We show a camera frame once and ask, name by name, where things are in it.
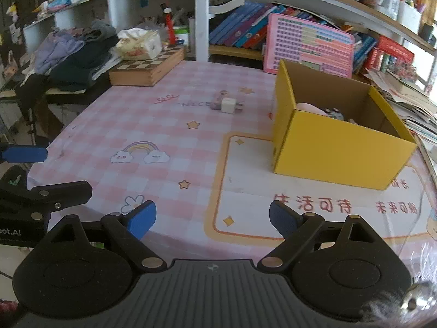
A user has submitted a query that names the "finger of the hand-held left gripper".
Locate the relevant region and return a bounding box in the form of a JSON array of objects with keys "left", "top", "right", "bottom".
[
  {"left": 0, "top": 145, "right": 49, "bottom": 164},
  {"left": 0, "top": 180, "right": 93, "bottom": 214}
]

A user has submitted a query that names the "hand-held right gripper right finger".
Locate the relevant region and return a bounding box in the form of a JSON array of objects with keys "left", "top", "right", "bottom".
[{"left": 257, "top": 200, "right": 398, "bottom": 270}]

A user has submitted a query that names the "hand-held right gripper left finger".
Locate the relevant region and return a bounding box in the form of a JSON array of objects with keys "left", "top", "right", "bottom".
[{"left": 44, "top": 200, "right": 168, "bottom": 270}]

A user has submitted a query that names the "yellow cardboard box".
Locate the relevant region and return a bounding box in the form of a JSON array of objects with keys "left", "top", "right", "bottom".
[{"left": 272, "top": 59, "right": 418, "bottom": 191}]

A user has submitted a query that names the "pink plush toy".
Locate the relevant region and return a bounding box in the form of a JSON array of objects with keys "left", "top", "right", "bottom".
[{"left": 295, "top": 102, "right": 329, "bottom": 115}]

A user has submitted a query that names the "grey toy car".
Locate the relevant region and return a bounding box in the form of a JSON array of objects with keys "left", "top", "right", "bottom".
[{"left": 321, "top": 107, "right": 346, "bottom": 121}]

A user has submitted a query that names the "black and green bag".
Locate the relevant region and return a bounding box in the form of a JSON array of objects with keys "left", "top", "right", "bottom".
[{"left": 0, "top": 165, "right": 30, "bottom": 192}]

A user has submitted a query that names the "black garment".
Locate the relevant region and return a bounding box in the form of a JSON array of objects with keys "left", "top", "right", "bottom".
[{"left": 15, "top": 73, "right": 49, "bottom": 117}]

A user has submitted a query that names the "black side table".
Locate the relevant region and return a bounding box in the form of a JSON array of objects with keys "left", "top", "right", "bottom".
[{"left": 0, "top": 58, "right": 114, "bottom": 107}]

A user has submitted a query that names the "pink checked tablecloth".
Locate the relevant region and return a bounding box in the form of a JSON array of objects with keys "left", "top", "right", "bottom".
[{"left": 25, "top": 60, "right": 437, "bottom": 257}]

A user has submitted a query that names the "lilac garment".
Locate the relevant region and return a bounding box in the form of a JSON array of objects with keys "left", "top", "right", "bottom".
[{"left": 32, "top": 29, "right": 84, "bottom": 76}]

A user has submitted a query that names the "dark green garment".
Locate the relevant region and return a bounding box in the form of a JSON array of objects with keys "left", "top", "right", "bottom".
[{"left": 48, "top": 36, "right": 121, "bottom": 93}]

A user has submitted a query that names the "grey garment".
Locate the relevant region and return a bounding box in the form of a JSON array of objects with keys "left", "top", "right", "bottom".
[{"left": 73, "top": 20, "right": 119, "bottom": 47}]

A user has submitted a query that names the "wooden chess box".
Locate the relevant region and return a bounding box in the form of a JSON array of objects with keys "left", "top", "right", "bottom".
[{"left": 108, "top": 46, "right": 187, "bottom": 88}]

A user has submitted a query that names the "floral tissue pack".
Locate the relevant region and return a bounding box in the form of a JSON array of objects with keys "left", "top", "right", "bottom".
[{"left": 116, "top": 28, "right": 162, "bottom": 61}]

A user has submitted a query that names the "stack of papers and books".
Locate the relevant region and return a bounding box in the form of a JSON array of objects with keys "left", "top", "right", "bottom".
[{"left": 355, "top": 64, "right": 437, "bottom": 145}]

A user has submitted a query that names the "pink learning board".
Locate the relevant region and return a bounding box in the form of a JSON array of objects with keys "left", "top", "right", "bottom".
[{"left": 263, "top": 13, "right": 356, "bottom": 79}]

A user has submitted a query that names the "row of blue books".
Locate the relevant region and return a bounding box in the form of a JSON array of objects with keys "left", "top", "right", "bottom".
[{"left": 352, "top": 32, "right": 378, "bottom": 72}]

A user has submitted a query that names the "white jar with green label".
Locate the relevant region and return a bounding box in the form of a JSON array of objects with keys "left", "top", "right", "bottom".
[{"left": 172, "top": 25, "right": 190, "bottom": 46}]

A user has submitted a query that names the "red and white tube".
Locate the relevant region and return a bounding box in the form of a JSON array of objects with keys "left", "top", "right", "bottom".
[{"left": 160, "top": 4, "right": 177, "bottom": 46}]

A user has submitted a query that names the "row of colourful books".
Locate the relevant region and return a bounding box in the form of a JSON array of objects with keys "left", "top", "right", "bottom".
[{"left": 209, "top": 2, "right": 285, "bottom": 50}]

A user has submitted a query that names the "red box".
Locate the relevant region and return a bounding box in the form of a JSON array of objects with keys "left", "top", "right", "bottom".
[{"left": 365, "top": 35, "right": 416, "bottom": 72}]

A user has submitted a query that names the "white bookshelf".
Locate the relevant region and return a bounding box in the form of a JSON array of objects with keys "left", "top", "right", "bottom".
[{"left": 20, "top": 0, "right": 437, "bottom": 87}]

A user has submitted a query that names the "white paperback book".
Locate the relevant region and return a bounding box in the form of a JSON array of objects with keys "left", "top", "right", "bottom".
[{"left": 209, "top": 0, "right": 247, "bottom": 16}]

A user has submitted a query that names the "small black box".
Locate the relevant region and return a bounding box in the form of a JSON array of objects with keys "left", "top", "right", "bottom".
[{"left": 420, "top": 24, "right": 437, "bottom": 49}]

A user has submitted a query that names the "white storage box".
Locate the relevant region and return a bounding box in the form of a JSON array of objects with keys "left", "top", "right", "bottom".
[{"left": 398, "top": 0, "right": 423, "bottom": 35}]

